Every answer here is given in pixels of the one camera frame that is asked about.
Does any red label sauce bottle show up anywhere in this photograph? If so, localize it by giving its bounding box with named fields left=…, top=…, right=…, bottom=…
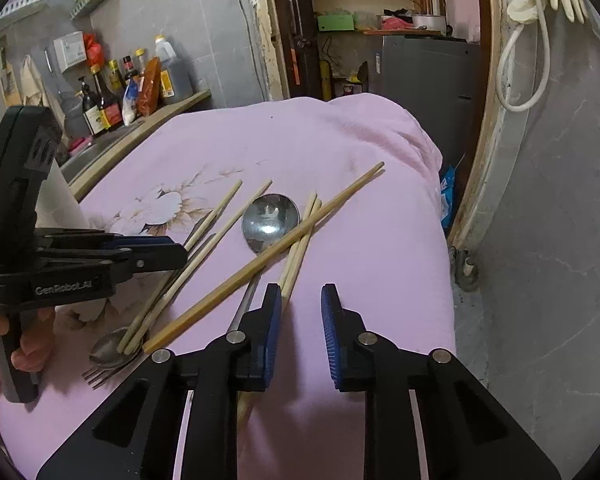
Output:
left=92, top=65, right=124, bottom=131

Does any person's left hand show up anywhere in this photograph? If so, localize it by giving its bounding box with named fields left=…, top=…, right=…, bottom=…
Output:
left=0, top=306, right=56, bottom=374

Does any metal fork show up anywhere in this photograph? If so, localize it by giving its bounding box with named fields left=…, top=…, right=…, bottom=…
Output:
left=81, top=233, right=217, bottom=392

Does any white hose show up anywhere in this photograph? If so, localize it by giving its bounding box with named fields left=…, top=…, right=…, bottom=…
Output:
left=496, top=0, right=551, bottom=111

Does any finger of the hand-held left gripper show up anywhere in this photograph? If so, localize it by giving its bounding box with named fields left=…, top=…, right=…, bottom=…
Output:
left=35, top=243, right=189, bottom=287
left=35, top=227, right=179, bottom=261

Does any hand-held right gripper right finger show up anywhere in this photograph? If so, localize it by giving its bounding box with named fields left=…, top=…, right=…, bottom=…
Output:
left=321, top=283, right=562, bottom=480

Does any white plastic bag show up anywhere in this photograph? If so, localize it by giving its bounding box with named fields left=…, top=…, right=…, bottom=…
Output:
left=121, top=79, right=142, bottom=126

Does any metal pot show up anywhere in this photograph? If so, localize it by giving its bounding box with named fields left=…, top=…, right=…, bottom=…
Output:
left=412, top=14, right=448, bottom=33

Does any hanging beige cloth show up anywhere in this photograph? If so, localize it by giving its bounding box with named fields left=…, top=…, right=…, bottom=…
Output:
left=20, top=55, right=51, bottom=108

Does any long dark bamboo chopstick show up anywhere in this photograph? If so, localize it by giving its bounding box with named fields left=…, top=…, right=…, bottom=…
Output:
left=142, top=161, right=386, bottom=356

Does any large cooking oil jug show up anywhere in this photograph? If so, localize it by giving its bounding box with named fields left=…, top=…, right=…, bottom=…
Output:
left=154, top=35, right=195, bottom=106

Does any pink floral blanket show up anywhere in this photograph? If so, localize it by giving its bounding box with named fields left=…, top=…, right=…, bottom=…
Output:
left=0, top=94, right=457, bottom=480

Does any black wall cable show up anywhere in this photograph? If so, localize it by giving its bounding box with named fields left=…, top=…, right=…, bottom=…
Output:
left=231, top=0, right=269, bottom=102

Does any grey cabinet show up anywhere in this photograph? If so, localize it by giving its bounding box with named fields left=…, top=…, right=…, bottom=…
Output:
left=381, top=35, right=483, bottom=171

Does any orange snack bag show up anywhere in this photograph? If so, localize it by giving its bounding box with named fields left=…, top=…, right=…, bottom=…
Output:
left=136, top=57, right=162, bottom=117

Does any dark pump sauce bottle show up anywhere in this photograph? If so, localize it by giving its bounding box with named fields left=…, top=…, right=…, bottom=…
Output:
left=82, top=77, right=108, bottom=137

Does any white wall box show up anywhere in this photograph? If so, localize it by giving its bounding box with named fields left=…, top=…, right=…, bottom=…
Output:
left=54, top=31, right=88, bottom=72

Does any light wooden door frame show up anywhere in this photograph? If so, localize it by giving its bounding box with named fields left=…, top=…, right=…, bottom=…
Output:
left=450, top=0, right=513, bottom=251

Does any blue packet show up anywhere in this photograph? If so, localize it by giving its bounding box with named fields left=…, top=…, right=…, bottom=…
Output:
left=439, top=165, right=457, bottom=231

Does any white pipe fitting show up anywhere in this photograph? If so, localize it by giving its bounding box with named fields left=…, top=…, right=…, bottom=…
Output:
left=455, top=250, right=481, bottom=291

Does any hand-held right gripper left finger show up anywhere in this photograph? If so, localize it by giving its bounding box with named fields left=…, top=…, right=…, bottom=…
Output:
left=35, top=282, right=283, bottom=480

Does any green box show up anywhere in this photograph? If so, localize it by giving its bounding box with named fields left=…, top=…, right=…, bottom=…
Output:
left=317, top=12, right=356, bottom=32

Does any wooden cutting board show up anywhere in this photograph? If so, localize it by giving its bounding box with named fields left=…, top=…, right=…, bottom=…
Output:
left=0, top=47, right=21, bottom=108

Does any red plastic bag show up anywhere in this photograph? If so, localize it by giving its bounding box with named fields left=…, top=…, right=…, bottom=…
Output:
left=83, top=34, right=103, bottom=67

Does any white plastic object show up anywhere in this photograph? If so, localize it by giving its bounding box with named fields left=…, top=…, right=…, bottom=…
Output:
left=36, top=162, right=88, bottom=231

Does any metal sink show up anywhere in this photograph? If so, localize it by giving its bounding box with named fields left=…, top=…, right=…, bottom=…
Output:
left=60, top=125, right=146, bottom=181

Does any large metal spoon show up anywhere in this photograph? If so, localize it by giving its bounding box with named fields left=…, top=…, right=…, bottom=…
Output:
left=226, top=193, right=301, bottom=337

